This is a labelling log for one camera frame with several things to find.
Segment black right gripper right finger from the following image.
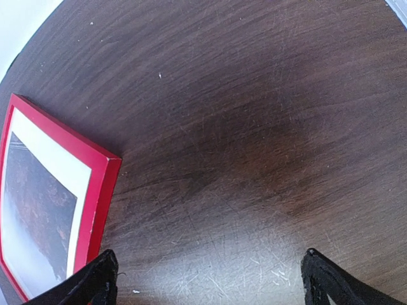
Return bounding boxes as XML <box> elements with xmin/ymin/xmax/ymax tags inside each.
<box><xmin>301</xmin><ymin>248</ymin><xmax>402</xmax><ymax>304</ymax></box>

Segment photo in frame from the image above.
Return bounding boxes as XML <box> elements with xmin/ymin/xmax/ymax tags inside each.
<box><xmin>1</xmin><ymin>109</ymin><xmax>92</xmax><ymax>299</ymax></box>

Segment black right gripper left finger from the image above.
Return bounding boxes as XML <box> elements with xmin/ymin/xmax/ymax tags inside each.
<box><xmin>26</xmin><ymin>249</ymin><xmax>118</xmax><ymax>304</ymax></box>

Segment red picture frame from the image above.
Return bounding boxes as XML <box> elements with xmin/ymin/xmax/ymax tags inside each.
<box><xmin>1</xmin><ymin>94</ymin><xmax>121</xmax><ymax>303</ymax></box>

